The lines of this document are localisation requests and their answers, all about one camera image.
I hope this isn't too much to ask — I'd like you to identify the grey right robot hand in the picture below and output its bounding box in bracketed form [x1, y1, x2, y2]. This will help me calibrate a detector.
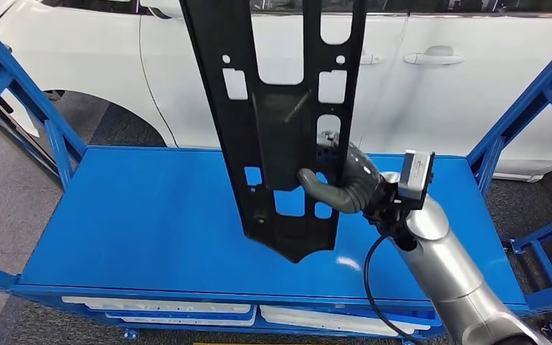
[297, 129, 384, 215]

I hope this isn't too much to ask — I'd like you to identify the black plastic plate frame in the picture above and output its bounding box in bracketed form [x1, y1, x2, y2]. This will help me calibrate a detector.
[179, 0, 368, 265]

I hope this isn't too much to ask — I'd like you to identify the blue metal shelf rack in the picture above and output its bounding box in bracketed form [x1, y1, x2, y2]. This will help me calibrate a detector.
[0, 4, 552, 342]

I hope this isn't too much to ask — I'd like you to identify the white car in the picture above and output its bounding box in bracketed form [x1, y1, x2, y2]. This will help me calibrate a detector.
[0, 0, 552, 183]

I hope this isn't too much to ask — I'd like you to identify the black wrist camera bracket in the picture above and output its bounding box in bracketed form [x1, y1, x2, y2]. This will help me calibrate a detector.
[364, 177, 432, 238]

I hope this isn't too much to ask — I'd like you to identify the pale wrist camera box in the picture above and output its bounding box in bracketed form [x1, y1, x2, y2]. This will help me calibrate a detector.
[397, 150, 436, 201]

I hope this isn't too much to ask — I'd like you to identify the black camera cable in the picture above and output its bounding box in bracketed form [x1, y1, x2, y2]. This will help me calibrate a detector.
[362, 234, 426, 345]

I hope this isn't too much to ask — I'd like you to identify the grey metal rail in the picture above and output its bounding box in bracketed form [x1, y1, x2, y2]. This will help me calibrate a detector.
[0, 109, 63, 182]

